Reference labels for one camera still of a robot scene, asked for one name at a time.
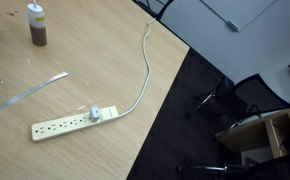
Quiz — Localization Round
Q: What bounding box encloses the white plug adapter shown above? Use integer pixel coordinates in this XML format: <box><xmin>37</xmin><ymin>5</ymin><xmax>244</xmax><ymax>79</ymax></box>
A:
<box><xmin>88</xmin><ymin>106</ymin><xmax>102</xmax><ymax>124</ymax></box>

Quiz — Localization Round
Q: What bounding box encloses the cream power strip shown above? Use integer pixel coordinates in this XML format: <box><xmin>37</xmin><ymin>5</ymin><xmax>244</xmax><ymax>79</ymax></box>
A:
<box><xmin>31</xmin><ymin>105</ymin><xmax>120</xmax><ymax>143</ymax></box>

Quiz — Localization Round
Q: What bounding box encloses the silver table knife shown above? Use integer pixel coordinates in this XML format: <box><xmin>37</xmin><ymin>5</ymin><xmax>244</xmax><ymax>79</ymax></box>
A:
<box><xmin>0</xmin><ymin>71</ymin><xmax>70</xmax><ymax>109</ymax></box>

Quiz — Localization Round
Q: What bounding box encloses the wooden shelf desk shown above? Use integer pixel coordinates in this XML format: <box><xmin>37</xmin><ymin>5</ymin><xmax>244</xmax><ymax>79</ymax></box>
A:
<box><xmin>214</xmin><ymin>108</ymin><xmax>290</xmax><ymax>160</ymax></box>

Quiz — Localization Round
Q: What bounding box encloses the black mesh office chair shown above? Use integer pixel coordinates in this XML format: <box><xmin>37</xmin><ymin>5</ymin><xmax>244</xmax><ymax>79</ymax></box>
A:
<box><xmin>186</xmin><ymin>73</ymin><xmax>290</xmax><ymax>133</ymax></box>

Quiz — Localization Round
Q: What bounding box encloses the squeeze bottle with brown sauce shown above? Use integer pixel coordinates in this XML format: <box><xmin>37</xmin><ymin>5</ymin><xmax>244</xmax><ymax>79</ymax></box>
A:
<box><xmin>26</xmin><ymin>0</ymin><xmax>48</xmax><ymax>47</ymax></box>

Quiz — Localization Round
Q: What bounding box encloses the cream power strip cord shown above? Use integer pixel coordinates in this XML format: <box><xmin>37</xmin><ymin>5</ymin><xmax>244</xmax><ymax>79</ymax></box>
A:
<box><xmin>117</xmin><ymin>18</ymin><xmax>158</xmax><ymax>119</ymax></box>

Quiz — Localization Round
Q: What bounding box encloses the black chair frame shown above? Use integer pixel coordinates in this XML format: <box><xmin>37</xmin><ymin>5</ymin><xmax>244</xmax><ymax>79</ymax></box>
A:
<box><xmin>131</xmin><ymin>0</ymin><xmax>175</xmax><ymax>21</ymax></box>

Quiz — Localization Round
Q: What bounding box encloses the grey wall board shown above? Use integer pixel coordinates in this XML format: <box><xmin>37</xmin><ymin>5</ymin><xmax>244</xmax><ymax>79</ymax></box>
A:
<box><xmin>200</xmin><ymin>0</ymin><xmax>277</xmax><ymax>33</ymax></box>

